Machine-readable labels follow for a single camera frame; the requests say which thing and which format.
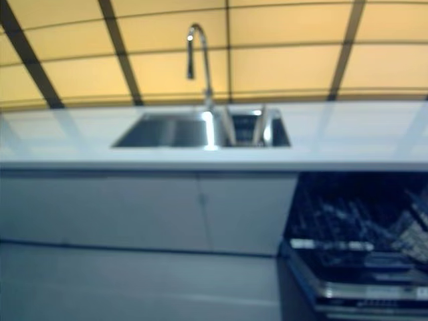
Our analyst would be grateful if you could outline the white cabinet door wide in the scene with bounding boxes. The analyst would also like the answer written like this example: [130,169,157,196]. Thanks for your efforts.
[0,169,212,252]

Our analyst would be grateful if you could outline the open black dishwasher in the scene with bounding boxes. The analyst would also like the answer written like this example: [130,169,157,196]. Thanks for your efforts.
[278,171,428,321]

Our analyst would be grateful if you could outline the stainless steel double sink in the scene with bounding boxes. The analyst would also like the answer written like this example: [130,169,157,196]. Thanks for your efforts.
[111,107,292,149]

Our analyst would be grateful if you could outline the chrome gooseneck kitchen faucet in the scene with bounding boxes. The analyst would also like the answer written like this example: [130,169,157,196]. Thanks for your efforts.
[185,22,215,111]

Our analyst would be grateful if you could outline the white cabinet door narrow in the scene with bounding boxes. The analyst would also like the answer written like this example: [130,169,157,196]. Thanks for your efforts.
[195,173,299,256]

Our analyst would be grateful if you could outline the dishwasher wire rack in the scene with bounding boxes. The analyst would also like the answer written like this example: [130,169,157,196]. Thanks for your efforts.
[288,187,428,268]

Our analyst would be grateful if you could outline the plates in sink rack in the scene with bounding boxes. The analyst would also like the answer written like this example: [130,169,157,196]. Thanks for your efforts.
[223,104,268,147]

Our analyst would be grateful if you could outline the dishwasher door with control panel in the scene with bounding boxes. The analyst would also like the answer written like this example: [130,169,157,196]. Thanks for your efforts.
[289,239,428,321]

